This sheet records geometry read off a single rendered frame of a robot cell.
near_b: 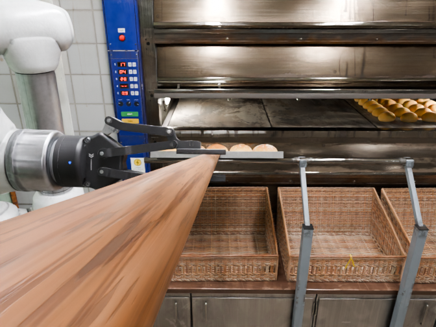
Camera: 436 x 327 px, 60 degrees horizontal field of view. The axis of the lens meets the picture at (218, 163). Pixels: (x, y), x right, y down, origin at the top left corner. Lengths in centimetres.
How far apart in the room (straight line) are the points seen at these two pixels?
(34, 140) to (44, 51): 56
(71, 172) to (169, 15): 148
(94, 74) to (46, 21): 101
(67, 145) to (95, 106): 157
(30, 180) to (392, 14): 183
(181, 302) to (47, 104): 118
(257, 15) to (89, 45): 83
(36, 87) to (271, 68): 120
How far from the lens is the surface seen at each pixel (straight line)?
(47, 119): 117
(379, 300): 208
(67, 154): 55
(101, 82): 208
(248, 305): 196
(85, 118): 216
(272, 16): 195
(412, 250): 187
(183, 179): 15
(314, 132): 212
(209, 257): 183
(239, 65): 197
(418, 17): 214
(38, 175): 56
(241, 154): 156
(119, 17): 197
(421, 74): 220
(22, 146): 57
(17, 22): 109
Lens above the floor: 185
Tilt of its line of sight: 24 degrees down
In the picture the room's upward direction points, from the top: straight up
